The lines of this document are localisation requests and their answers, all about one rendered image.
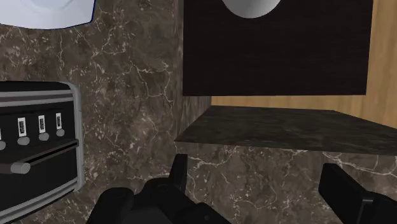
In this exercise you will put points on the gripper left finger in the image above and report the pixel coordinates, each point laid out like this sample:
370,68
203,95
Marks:
161,201

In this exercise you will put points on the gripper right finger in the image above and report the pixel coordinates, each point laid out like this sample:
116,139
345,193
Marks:
344,192

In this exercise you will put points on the black and silver toaster oven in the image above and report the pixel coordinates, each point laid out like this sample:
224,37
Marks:
40,149

